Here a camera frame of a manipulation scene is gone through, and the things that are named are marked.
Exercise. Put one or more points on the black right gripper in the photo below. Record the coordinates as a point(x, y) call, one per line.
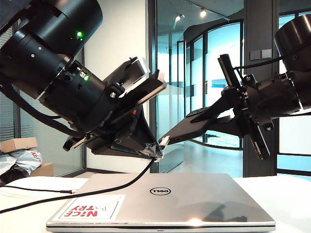
point(247, 109)

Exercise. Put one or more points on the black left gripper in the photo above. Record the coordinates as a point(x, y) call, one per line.
point(116, 109)

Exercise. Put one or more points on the black phone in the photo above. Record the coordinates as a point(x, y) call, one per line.
point(184, 132)

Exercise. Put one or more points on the white Nice Try sticker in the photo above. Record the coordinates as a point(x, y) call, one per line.
point(102, 213)

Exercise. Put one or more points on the grey window blinds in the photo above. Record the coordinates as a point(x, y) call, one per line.
point(56, 155)

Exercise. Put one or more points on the silver Dell laptop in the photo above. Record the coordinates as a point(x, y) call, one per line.
point(182, 206)

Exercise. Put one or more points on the closed brown cardboard box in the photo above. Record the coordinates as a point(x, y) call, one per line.
point(45, 170)

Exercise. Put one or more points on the ceiling spotlight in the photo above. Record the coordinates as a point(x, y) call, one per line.
point(178, 17)
point(203, 12)

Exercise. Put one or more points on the grey plastic mailing bag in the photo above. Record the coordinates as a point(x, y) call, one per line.
point(24, 160)

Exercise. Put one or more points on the dark bag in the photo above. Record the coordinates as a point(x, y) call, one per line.
point(12, 176)

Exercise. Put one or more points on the dark wall switch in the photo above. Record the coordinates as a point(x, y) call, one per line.
point(254, 55)

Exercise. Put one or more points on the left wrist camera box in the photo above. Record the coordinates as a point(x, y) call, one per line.
point(136, 70)

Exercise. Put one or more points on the grey wall switch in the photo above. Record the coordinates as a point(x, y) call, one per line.
point(266, 53)

